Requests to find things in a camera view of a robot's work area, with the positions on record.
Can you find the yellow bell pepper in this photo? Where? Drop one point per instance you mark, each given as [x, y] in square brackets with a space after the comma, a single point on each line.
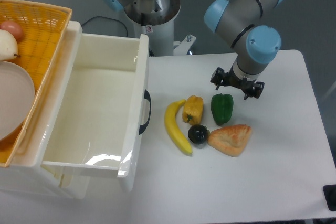
[193, 110]

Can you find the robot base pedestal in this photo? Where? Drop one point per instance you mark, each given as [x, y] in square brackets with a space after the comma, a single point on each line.
[155, 18]

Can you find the white plastic drawer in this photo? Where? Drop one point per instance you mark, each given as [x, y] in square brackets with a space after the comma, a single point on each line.
[96, 132]

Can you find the yellow woven basket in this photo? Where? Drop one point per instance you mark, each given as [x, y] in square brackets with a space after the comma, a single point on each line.
[44, 26]

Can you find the black object at table edge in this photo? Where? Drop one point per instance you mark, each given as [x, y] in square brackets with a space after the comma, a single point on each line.
[330, 196]

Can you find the white drawer cabinet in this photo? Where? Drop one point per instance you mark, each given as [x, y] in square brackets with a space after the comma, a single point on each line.
[27, 173]

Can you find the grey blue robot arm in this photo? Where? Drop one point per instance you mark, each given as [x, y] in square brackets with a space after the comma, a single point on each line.
[233, 21]

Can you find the triangular bread pastry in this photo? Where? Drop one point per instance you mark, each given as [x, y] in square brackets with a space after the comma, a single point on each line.
[230, 140]

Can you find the green bell pepper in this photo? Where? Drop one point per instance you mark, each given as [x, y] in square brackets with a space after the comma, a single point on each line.
[222, 108]

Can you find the yellow banana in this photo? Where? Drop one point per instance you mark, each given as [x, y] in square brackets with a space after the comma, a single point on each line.
[173, 130]

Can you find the red apple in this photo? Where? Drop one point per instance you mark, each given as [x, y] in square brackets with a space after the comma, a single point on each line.
[14, 28]

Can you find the white pear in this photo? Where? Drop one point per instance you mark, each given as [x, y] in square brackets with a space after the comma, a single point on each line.
[8, 46]

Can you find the white plate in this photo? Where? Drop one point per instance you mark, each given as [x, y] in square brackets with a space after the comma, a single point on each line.
[17, 96]

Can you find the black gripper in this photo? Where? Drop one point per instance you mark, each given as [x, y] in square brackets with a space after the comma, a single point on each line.
[250, 88]

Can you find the black drawer handle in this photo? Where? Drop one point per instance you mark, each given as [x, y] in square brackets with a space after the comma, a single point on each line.
[148, 106]

